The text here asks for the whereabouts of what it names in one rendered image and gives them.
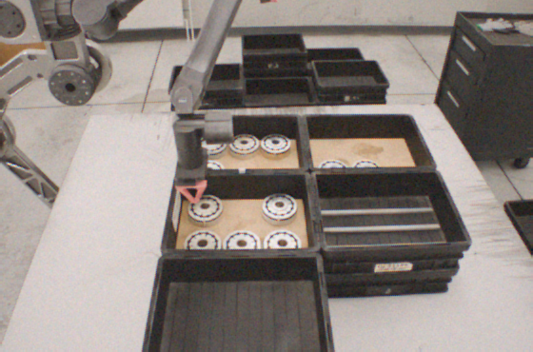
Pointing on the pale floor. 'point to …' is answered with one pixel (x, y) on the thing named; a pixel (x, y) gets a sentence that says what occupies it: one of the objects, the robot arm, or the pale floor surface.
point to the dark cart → (489, 88)
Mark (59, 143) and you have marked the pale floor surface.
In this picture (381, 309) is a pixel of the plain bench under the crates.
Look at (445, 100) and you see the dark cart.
